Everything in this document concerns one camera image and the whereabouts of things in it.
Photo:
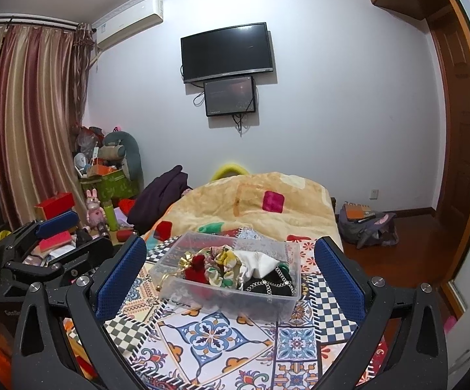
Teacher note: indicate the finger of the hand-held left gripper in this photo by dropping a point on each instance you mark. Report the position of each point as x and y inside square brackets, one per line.
[92, 248]
[58, 222]

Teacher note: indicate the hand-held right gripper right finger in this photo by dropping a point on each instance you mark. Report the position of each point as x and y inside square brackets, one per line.
[340, 280]

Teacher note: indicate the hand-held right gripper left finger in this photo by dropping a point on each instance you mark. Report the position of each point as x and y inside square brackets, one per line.
[121, 280]

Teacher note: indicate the green scrunchie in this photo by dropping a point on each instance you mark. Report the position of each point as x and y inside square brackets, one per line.
[283, 267]

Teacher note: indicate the red velvet bow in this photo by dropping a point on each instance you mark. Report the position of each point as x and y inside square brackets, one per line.
[194, 268]

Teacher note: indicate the white cloth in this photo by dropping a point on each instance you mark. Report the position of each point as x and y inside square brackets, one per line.
[259, 264]

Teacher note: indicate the floral fabric scrunchie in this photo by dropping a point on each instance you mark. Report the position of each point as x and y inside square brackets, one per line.
[218, 270]

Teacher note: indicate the clear plastic storage box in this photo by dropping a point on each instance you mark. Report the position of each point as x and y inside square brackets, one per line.
[218, 301]

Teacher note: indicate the red box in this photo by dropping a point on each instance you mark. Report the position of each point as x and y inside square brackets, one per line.
[56, 205]

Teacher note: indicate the green bottle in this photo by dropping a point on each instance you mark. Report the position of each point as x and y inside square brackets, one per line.
[110, 217]

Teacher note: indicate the red can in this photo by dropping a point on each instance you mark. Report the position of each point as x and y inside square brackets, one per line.
[127, 235]

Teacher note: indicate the pink bunny plush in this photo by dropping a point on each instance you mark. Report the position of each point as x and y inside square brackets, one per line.
[94, 210]

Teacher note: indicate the red cloth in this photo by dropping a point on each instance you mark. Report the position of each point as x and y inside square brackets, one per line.
[128, 204]

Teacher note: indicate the grey backpack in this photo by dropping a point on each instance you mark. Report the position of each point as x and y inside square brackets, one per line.
[369, 231]

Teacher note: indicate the green storage box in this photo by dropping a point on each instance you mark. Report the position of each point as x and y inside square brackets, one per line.
[111, 185]

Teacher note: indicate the small white fan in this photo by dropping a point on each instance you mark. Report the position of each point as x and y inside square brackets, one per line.
[79, 161]

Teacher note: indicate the orange notebook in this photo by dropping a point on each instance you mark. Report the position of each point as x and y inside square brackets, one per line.
[359, 211]

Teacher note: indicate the dark purple clothing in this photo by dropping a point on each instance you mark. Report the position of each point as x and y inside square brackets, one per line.
[157, 199]

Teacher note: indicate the clear plastic bag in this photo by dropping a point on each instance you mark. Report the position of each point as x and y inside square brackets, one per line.
[86, 137]

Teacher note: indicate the grey plush shark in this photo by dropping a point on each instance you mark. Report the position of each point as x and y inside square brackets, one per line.
[131, 156]

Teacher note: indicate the patterned tile-print tablecloth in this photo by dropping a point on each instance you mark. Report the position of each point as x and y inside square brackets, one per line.
[210, 341]

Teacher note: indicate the striped red-beige curtain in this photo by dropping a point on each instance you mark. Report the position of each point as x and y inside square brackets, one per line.
[23, 118]

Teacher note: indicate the yellow patchwork blanket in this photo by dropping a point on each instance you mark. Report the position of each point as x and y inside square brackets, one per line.
[235, 199]

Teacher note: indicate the yellow-green round cushion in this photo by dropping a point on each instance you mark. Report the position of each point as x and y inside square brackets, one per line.
[230, 170]

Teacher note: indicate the wooden door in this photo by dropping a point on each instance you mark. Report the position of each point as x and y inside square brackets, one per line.
[458, 130]

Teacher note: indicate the white air conditioner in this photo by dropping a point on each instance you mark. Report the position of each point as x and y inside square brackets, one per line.
[129, 22]

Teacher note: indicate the white wall socket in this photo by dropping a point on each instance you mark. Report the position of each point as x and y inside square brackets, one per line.
[375, 193]

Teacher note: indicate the small black wall monitor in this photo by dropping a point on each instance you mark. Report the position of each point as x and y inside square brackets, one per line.
[230, 96]

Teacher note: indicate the white curtain rail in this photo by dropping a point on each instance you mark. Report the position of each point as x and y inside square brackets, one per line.
[27, 19]

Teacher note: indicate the black wall television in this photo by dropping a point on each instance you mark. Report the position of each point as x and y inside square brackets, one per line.
[226, 50]

